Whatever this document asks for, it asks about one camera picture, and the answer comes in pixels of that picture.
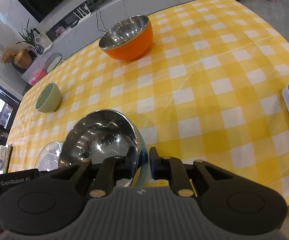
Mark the blue steel bowl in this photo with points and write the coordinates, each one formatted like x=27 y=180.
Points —
x=102 y=134

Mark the clear glass floral plate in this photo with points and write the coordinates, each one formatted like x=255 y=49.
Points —
x=48 y=157

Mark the blue glass vase plant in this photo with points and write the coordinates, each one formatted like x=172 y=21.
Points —
x=29 y=38

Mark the brown round vase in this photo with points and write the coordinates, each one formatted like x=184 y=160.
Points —
x=23 y=59

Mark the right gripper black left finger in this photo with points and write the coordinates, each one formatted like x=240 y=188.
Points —
x=56 y=199

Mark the green ceramic bowl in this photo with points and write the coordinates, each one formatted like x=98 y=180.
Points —
x=49 y=99

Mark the yellow checkered tablecloth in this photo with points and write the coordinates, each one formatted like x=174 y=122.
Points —
x=210 y=88

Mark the orange steel bowl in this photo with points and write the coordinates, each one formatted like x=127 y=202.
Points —
x=129 y=39

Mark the white round stool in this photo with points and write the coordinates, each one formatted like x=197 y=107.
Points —
x=52 y=62

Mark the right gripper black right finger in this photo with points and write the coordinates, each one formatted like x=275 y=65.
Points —
x=229 y=201

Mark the pink plastic box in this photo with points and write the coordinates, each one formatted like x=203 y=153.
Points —
x=36 y=76

